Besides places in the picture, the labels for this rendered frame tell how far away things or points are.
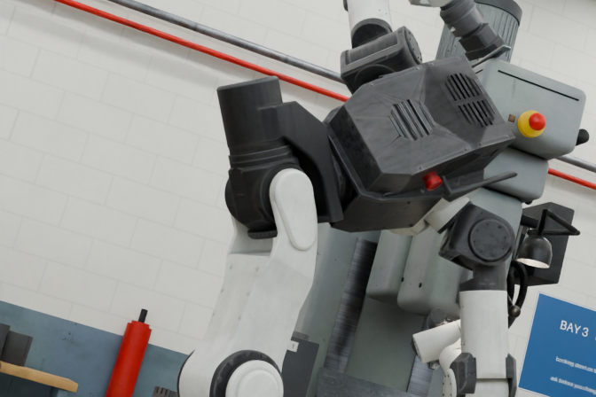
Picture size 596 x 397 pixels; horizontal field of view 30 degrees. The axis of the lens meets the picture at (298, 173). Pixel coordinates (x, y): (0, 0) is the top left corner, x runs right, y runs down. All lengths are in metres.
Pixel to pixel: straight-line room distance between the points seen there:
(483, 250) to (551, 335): 5.45
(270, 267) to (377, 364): 1.12
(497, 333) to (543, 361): 5.37
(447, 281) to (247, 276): 0.74
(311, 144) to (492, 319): 0.48
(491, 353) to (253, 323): 0.47
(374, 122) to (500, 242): 0.33
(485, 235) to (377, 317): 0.95
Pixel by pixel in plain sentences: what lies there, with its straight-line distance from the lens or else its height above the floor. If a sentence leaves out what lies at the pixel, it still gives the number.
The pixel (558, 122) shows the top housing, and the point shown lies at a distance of 2.61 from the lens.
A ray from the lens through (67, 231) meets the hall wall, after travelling 6.71.
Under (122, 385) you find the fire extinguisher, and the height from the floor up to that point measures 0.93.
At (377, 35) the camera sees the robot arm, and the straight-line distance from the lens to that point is 2.35.
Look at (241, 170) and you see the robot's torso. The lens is 1.96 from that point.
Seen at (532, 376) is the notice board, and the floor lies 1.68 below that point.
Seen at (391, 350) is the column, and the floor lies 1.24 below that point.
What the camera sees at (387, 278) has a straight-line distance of 2.76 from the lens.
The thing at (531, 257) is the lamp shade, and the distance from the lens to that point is 2.48.
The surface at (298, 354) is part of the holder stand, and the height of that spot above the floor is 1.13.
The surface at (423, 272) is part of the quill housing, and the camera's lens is 2.60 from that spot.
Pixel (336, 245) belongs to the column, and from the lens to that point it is 2.98.
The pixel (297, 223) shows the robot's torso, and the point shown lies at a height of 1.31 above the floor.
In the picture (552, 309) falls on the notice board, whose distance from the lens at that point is 7.55.
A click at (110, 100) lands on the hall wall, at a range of 6.85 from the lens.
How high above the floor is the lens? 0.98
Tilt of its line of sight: 12 degrees up
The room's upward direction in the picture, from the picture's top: 16 degrees clockwise
